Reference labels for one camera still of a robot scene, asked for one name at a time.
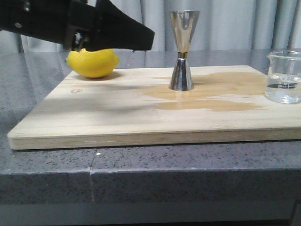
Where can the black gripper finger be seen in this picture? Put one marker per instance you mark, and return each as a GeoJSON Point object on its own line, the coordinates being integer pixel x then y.
{"type": "Point", "coordinates": [114, 29]}

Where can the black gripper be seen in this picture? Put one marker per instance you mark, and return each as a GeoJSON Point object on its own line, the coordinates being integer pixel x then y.
{"type": "Point", "coordinates": [65, 22]}

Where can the yellow lemon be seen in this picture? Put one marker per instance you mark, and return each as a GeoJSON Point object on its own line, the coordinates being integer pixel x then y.
{"type": "Point", "coordinates": [93, 64]}

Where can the light wooden cutting board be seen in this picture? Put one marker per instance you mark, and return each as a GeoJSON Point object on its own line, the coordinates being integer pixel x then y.
{"type": "Point", "coordinates": [136, 107]}

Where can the grey curtain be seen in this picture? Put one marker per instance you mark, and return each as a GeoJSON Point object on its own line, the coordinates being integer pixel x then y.
{"type": "Point", "coordinates": [223, 24]}

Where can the clear glass beaker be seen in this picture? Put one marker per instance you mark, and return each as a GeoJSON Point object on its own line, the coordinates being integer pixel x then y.
{"type": "Point", "coordinates": [284, 77]}

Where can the steel double jigger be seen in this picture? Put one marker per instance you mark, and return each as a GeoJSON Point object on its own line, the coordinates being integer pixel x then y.
{"type": "Point", "coordinates": [184, 23]}

